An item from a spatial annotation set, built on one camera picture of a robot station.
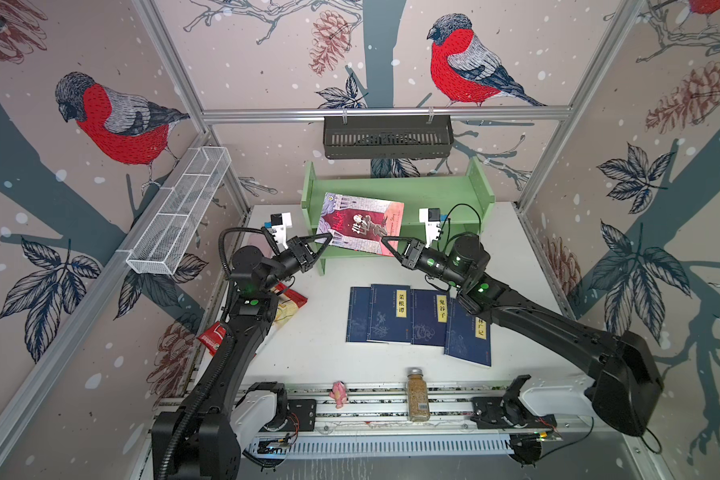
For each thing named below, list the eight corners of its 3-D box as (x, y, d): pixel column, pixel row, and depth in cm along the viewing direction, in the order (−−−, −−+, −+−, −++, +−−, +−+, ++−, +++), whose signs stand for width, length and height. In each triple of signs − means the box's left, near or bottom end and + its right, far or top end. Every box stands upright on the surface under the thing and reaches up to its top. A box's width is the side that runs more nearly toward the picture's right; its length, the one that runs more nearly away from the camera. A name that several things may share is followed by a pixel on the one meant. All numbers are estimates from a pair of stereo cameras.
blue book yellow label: (367, 342, 88) (367, 338, 86) (367, 288, 100) (367, 284, 98) (414, 342, 88) (415, 338, 86) (408, 288, 100) (409, 284, 98)
